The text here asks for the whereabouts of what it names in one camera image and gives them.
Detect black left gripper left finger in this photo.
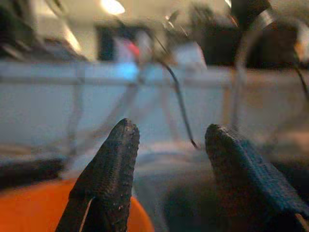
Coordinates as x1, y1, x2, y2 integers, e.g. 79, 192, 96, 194
55, 117, 141, 232

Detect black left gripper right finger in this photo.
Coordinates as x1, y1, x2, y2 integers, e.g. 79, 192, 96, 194
204, 123, 309, 232

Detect orange plastic plate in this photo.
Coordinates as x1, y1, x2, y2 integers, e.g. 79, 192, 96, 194
0, 178, 155, 232

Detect thin black cable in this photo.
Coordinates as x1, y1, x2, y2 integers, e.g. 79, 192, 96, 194
152, 33, 201, 150

